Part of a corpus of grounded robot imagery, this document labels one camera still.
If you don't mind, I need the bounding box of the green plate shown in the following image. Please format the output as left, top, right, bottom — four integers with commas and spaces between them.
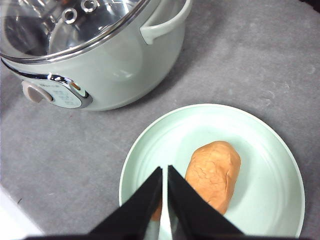
119, 103, 305, 236

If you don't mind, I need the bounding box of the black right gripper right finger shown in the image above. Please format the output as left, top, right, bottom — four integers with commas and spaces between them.
167, 165, 244, 236

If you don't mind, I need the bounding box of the green electric steamer pot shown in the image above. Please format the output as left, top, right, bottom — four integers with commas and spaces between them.
0, 0, 192, 112

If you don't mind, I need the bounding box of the brown potato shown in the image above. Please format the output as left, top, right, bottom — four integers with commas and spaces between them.
185, 141, 242, 214

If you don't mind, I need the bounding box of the glass steamer lid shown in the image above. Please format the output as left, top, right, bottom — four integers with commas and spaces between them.
0, 0, 147, 64

